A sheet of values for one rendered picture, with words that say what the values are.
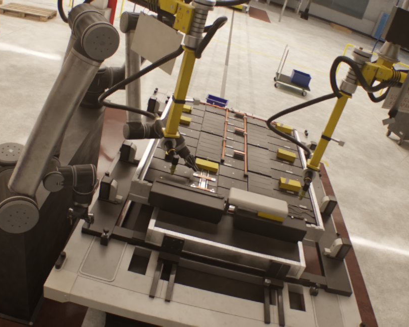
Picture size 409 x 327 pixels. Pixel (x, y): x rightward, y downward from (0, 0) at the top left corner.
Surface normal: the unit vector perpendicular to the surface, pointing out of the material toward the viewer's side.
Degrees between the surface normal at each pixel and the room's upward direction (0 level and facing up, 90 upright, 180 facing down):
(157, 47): 90
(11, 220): 90
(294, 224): 0
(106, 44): 90
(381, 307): 0
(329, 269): 0
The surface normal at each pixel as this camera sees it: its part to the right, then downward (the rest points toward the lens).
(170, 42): -0.61, 0.27
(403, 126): -0.88, 0.01
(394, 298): 0.26, -0.82
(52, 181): 0.46, 0.57
